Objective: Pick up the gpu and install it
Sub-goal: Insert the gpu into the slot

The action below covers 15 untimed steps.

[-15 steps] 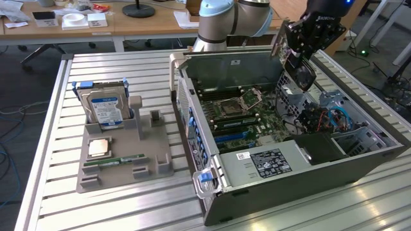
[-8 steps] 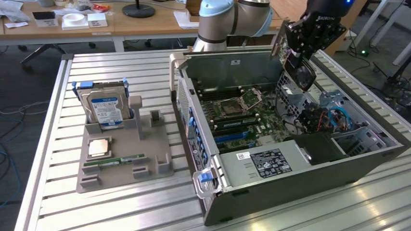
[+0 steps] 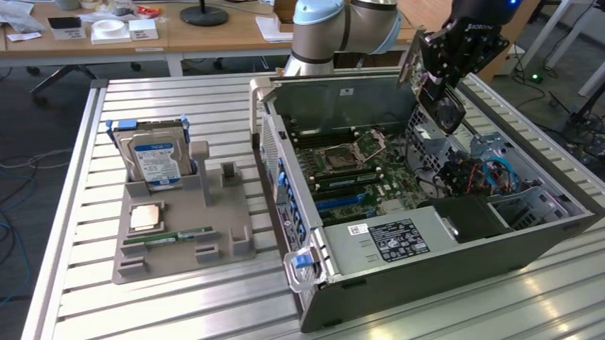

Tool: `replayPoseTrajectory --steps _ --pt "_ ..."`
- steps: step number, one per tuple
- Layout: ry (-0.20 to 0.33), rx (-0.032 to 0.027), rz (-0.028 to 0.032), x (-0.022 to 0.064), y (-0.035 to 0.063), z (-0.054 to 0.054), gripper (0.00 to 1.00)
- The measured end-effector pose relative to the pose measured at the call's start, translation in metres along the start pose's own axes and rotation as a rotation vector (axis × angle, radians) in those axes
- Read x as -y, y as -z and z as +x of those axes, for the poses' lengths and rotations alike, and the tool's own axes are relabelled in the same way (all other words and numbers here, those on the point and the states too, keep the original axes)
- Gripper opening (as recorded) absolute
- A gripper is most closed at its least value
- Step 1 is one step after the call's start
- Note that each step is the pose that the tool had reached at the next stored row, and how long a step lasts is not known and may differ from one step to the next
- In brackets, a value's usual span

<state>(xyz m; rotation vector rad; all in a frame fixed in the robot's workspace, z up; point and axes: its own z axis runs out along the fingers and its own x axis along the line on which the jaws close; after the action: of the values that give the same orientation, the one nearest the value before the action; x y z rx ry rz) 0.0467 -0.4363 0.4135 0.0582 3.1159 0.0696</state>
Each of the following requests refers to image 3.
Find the flat white box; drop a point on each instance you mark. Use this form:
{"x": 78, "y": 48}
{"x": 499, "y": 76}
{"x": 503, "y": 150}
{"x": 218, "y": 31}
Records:
{"x": 111, "y": 38}

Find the green motherboard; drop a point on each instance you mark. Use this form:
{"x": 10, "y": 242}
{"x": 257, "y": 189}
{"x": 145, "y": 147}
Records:
{"x": 397, "y": 177}

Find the long PCIe expansion slot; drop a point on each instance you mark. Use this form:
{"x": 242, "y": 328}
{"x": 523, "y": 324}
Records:
{"x": 341, "y": 203}

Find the black tripod stand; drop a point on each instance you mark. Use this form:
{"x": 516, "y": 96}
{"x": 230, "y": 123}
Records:
{"x": 587, "y": 120}

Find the white desk frame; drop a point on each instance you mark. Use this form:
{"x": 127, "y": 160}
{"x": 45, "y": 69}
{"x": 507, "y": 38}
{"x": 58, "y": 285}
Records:
{"x": 592, "y": 83}

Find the grey plastic parts rack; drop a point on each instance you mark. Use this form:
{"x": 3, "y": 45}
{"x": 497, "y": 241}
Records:
{"x": 189, "y": 212}

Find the wooden office desk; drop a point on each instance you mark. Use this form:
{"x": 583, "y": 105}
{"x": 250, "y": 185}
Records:
{"x": 227, "y": 35}
{"x": 71, "y": 47}

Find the black round lamp base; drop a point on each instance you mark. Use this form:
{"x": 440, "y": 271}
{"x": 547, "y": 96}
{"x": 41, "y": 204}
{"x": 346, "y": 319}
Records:
{"x": 203, "y": 16}

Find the hard disk with blue carrier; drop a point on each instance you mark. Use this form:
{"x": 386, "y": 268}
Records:
{"x": 157, "y": 159}

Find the white box with red button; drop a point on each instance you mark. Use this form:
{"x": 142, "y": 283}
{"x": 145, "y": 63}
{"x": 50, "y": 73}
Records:
{"x": 515, "y": 63}

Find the crumpled clear plastic bag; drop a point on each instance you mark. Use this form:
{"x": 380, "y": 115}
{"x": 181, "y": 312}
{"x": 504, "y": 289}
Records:
{"x": 19, "y": 16}

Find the white box with black lid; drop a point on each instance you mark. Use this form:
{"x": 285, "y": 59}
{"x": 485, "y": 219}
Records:
{"x": 66, "y": 27}

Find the white paper card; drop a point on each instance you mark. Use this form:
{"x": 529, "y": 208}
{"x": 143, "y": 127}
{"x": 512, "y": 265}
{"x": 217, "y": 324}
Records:
{"x": 23, "y": 36}

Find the grey power supply unit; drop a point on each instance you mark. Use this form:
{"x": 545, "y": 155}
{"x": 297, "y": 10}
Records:
{"x": 341, "y": 248}

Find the open grey PC case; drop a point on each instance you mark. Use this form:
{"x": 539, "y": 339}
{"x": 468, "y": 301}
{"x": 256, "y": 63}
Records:
{"x": 425, "y": 283}

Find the silver chipset heatsink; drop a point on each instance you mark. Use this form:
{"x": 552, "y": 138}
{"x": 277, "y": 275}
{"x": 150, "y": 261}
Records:
{"x": 392, "y": 207}

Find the metal socket cover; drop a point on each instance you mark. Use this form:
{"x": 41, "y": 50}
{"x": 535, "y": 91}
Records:
{"x": 370, "y": 141}

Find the silver CPU chip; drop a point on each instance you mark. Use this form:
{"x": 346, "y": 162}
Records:
{"x": 145, "y": 216}

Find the brown cardboard box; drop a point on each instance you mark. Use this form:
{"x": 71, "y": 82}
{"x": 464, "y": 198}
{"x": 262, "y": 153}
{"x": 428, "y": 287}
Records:
{"x": 284, "y": 10}

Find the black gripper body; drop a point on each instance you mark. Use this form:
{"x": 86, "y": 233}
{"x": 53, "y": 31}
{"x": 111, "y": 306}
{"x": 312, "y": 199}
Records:
{"x": 468, "y": 46}

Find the white paper stack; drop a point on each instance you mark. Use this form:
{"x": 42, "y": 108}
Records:
{"x": 272, "y": 32}

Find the black graphics card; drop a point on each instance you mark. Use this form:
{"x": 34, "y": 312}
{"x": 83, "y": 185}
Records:
{"x": 449, "y": 106}

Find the tall metal disk bay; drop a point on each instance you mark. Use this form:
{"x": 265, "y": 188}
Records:
{"x": 434, "y": 148}

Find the white cube box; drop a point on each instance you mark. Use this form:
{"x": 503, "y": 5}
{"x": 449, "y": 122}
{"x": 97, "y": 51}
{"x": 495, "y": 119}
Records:
{"x": 143, "y": 30}

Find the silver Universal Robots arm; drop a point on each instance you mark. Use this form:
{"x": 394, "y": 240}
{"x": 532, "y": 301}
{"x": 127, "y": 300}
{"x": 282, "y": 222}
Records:
{"x": 312, "y": 53}

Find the black chair base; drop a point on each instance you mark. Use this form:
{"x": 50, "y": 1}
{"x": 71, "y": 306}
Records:
{"x": 62, "y": 72}

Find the white tape roll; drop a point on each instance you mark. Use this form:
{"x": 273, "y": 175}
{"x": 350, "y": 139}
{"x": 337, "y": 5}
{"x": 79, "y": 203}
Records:
{"x": 107, "y": 25}

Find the CPU socket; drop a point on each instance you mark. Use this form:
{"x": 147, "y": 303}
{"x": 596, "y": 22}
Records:
{"x": 338, "y": 159}

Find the small red item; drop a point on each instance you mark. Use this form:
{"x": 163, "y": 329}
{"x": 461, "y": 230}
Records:
{"x": 146, "y": 11}

